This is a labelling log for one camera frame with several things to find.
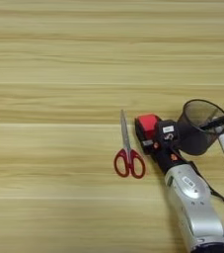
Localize black mesh pen cup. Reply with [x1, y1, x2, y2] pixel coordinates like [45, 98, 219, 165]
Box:
[177, 98, 224, 156]

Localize red handled scissors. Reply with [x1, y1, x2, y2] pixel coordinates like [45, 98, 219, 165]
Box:
[112, 109, 147, 180]

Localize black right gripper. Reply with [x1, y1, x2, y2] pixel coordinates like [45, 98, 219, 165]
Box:
[134, 115, 187, 175]

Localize black marker pen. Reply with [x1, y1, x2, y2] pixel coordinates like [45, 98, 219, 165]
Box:
[199, 111, 224, 130]

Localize red foam cube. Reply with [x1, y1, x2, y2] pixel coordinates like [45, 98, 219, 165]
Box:
[137, 114, 161, 141]

